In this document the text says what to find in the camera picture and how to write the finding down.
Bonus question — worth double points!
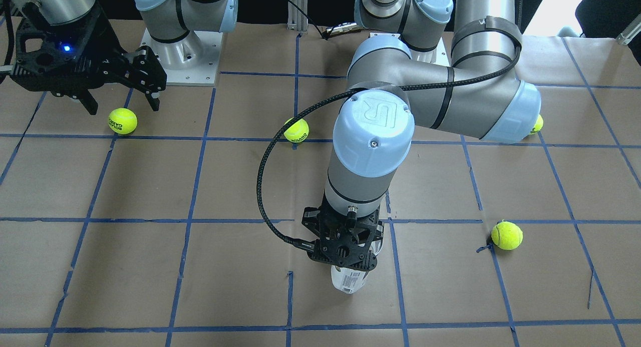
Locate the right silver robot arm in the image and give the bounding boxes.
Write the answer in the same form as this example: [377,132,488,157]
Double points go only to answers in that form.
[2,0,238,116]

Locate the tennis ball table centre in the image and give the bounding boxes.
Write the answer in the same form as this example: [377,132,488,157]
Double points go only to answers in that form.
[283,119,309,144]

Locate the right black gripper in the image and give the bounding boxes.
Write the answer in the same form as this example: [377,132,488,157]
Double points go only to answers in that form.
[10,1,167,116]

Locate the tennis ball near base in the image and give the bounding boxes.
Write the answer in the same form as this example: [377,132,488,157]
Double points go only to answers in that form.
[108,108,138,135]

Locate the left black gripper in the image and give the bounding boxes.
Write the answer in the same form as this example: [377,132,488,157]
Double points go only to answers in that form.
[301,199,383,271]

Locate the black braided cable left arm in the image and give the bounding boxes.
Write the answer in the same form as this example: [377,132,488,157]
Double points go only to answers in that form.
[256,17,521,249]

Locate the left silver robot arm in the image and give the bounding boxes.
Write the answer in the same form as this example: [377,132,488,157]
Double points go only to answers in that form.
[301,0,541,271]

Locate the tennis ball front of table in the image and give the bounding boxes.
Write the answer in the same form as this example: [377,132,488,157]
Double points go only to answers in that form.
[491,221,523,250]

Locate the aluminium frame post back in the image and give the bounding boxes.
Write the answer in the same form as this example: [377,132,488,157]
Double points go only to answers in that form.
[287,0,308,34]

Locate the white blue tennis ball can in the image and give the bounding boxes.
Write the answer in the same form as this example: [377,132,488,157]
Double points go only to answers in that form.
[330,265,369,294]

